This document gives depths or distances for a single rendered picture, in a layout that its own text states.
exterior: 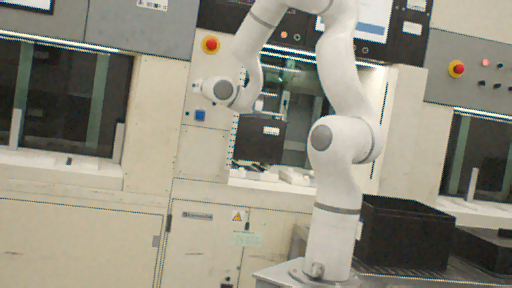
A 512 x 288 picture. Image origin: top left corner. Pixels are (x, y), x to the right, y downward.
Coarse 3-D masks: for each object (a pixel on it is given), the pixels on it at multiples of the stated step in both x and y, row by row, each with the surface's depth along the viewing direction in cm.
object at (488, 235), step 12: (456, 228) 213; (468, 228) 215; (480, 228) 219; (504, 228) 208; (456, 240) 212; (468, 240) 206; (480, 240) 200; (492, 240) 199; (504, 240) 202; (456, 252) 211; (468, 252) 205; (480, 252) 200; (492, 252) 194; (504, 252) 192; (480, 264) 199; (492, 264) 194; (504, 264) 192; (504, 276) 193
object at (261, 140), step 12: (240, 120) 242; (252, 120) 243; (264, 120) 244; (276, 120) 245; (240, 132) 242; (252, 132) 243; (264, 132) 245; (276, 132) 246; (240, 144) 243; (252, 144) 244; (264, 144) 245; (276, 144) 247; (240, 156) 243; (252, 156) 245; (264, 156) 246; (276, 156) 247; (264, 168) 251
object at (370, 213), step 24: (360, 216) 189; (384, 216) 181; (408, 216) 183; (432, 216) 185; (360, 240) 187; (384, 240) 182; (408, 240) 184; (432, 240) 186; (384, 264) 183; (408, 264) 185; (432, 264) 187
